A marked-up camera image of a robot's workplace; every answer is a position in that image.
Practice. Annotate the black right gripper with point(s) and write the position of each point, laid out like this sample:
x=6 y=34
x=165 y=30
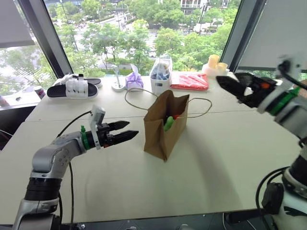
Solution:
x=256 y=87

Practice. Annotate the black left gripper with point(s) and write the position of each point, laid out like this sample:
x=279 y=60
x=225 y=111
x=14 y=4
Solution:
x=105 y=137

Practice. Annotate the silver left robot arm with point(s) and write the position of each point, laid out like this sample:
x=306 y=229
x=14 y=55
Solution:
x=51 y=155

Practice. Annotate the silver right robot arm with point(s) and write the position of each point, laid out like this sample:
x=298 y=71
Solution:
x=289 y=110

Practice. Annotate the brown paper bag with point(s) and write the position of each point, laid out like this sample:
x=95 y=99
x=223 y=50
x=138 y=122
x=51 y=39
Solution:
x=165 y=134

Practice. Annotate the green plush toy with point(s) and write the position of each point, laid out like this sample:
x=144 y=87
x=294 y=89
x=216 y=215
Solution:
x=169 y=123

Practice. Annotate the red folded plastic bag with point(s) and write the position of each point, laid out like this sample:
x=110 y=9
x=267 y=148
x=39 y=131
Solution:
x=189 y=81

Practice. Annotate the cream plastic cups stack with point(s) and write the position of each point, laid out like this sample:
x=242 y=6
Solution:
x=214 y=65

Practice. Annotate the white round-base stand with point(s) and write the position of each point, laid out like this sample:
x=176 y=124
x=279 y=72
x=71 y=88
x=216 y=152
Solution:
x=118 y=83

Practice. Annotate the purple tissue pack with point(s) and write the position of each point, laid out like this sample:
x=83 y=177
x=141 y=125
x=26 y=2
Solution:
x=134 y=81

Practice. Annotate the black white slide sandal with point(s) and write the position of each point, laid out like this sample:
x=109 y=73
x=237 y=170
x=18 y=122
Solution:
x=72 y=89
x=92 y=82

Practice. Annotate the white bin with blue items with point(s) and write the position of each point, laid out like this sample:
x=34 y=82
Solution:
x=160 y=82

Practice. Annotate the grey roller blind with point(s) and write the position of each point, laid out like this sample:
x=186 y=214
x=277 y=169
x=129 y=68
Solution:
x=14 y=24
x=273 y=33

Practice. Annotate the small white bottle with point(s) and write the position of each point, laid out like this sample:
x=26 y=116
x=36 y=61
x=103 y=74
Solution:
x=39 y=92

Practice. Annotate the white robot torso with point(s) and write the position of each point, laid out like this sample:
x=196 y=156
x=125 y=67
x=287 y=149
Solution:
x=291 y=215

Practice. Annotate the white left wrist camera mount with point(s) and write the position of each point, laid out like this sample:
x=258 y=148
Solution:
x=97 y=117

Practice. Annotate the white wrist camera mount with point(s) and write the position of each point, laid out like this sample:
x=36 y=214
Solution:
x=97 y=117
x=290 y=63

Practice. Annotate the dark window frame post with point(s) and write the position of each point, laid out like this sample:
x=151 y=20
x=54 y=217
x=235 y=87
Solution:
x=48 y=38
x=236 y=36

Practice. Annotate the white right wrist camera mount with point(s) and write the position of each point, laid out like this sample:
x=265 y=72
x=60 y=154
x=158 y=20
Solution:
x=290 y=63

